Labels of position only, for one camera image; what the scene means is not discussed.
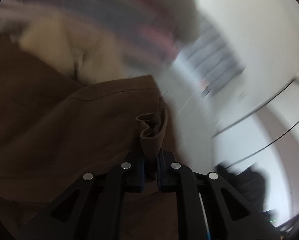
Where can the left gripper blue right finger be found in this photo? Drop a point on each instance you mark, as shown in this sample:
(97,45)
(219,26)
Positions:
(164,172)

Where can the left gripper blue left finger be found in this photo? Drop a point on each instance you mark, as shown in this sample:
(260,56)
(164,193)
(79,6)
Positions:
(136,158)

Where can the grey padded headboard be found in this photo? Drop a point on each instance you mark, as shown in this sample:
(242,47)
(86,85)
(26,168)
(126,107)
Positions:
(211,58)

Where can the brown corduroy jacket fleece collar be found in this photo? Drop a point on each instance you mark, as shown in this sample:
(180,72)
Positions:
(65,142)

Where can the white grey wardrobe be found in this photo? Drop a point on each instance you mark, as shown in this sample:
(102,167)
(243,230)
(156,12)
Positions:
(268,141)

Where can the stack of folded blankets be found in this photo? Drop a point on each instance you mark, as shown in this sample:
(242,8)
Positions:
(97,37)

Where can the grey quilted bed cover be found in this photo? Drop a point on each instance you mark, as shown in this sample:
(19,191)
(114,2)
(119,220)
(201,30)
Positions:
(192,120)

